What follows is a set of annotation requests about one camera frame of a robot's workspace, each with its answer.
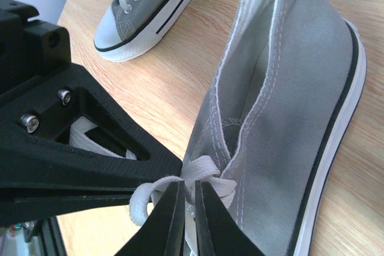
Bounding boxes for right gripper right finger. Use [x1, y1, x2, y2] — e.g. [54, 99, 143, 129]
[195, 181, 263, 256]

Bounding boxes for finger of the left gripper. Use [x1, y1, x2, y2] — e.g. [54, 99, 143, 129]
[1, 188, 134, 227]
[1, 65, 182, 191]

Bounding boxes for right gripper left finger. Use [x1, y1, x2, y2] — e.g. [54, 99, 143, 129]
[116, 181, 185, 256]

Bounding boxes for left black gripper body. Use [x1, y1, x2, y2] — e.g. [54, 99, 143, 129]
[1, 0, 71, 94]

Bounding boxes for grey sneaker sideways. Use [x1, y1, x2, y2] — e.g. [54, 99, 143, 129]
[68, 0, 368, 256]

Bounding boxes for grey sneaker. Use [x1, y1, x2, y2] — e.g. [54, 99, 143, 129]
[94, 0, 191, 62]

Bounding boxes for black aluminium frame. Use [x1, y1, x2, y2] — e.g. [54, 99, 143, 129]
[25, 216, 67, 256]

